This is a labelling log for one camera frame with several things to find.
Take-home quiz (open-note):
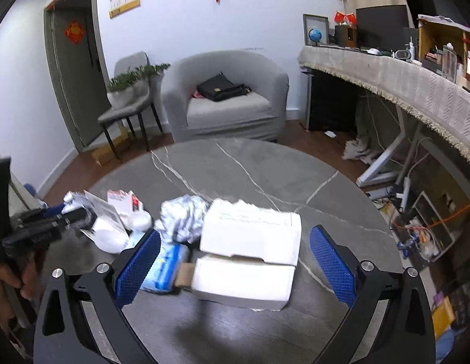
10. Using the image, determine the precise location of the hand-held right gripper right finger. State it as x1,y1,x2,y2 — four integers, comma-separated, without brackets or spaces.
309,224,435,353

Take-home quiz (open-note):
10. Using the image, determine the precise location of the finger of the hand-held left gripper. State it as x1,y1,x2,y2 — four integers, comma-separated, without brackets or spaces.
19,207,97,230
3,225,65,253

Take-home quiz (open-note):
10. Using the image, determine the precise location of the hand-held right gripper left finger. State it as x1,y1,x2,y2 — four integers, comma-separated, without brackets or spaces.
41,228,162,353

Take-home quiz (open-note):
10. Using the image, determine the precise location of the blue tissue packet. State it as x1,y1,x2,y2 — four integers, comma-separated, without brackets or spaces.
127,231,190,294

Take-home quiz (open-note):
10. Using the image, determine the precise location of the white plastic bag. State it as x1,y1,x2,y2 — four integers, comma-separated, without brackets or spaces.
92,212,153,254

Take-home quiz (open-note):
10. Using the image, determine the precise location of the white cardboard box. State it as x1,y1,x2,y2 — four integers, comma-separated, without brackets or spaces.
191,197,302,312

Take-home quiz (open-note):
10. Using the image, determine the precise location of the person's left hand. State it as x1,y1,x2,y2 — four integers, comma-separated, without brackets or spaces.
0,252,42,298

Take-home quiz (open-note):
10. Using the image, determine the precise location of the beige covered sofa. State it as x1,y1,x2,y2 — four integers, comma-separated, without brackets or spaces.
0,148,35,211

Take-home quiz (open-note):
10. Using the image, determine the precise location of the white crumpled paper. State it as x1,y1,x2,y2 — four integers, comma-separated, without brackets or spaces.
64,191,85,214

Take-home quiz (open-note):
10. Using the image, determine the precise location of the blue and white slipper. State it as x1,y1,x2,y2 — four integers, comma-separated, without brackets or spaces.
24,183,43,206

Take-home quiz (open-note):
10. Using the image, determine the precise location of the clear plastic wrapper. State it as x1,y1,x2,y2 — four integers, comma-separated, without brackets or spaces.
81,190,125,232

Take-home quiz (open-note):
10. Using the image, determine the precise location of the brown cardboard piece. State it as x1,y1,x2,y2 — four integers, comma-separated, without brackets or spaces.
175,262,198,288

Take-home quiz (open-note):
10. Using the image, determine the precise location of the red and white packet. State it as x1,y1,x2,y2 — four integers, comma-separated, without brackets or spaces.
107,190,145,217

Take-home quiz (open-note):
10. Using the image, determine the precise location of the crumpled silvery wrapper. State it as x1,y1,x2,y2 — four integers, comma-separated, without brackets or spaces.
155,194,211,245

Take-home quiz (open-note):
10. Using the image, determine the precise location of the brown cardboard box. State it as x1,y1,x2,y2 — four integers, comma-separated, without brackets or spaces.
92,131,131,166

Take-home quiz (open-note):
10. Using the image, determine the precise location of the white power strip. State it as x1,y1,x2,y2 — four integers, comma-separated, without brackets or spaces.
400,176,412,213

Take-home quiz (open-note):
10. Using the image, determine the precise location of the grey dining chair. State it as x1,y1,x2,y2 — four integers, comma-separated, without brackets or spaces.
98,51,163,163

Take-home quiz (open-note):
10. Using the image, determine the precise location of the potted plant in white pot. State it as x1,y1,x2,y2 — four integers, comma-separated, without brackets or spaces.
133,62,171,95
106,70,137,110

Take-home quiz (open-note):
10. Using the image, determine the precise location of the grey door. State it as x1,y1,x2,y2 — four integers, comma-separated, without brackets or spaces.
45,8,110,152

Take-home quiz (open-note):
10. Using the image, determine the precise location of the black computer tower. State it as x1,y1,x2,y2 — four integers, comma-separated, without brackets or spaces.
300,69,359,131

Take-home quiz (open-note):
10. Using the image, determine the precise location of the grey armchair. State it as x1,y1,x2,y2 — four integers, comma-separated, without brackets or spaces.
160,50,290,143

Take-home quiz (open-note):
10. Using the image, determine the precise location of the red door decoration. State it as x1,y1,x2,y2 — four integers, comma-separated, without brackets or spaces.
65,22,86,47

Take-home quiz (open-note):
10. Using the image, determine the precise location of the grey fringed tablecloth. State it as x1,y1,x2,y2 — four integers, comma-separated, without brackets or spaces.
297,45,470,169

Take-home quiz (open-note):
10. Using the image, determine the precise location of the black handbag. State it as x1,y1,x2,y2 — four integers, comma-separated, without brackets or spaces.
196,72,252,102

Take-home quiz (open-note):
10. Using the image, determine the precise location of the clear plastic container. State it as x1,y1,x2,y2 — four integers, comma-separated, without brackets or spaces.
441,43,458,83

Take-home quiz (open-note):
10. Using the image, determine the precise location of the black monitor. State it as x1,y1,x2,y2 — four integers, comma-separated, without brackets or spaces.
355,5,409,50

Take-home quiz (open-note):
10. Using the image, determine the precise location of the open cardboard box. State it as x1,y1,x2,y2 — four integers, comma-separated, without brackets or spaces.
417,14,470,76

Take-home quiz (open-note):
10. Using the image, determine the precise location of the white wire rack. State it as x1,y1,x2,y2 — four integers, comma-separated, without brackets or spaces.
407,191,457,262

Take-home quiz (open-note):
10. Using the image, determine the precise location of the orange cable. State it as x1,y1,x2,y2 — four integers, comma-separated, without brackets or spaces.
394,197,470,232

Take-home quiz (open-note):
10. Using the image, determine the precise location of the white desk frame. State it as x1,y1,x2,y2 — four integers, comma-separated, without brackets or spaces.
356,106,423,188

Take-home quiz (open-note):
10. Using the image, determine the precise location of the grey picture frame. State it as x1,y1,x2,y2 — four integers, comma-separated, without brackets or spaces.
302,14,330,47

